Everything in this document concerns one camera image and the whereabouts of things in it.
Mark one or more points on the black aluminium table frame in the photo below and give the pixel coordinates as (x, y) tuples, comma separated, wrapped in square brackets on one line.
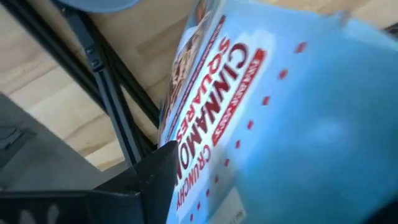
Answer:
[(105, 81)]

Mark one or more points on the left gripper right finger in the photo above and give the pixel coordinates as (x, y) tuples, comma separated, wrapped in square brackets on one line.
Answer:
[(388, 217)]

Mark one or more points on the blue cinnamon cereal box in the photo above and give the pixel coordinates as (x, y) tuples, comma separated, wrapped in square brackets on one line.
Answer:
[(295, 109)]

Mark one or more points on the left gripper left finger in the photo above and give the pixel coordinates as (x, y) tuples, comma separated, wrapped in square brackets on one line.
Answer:
[(158, 180)]

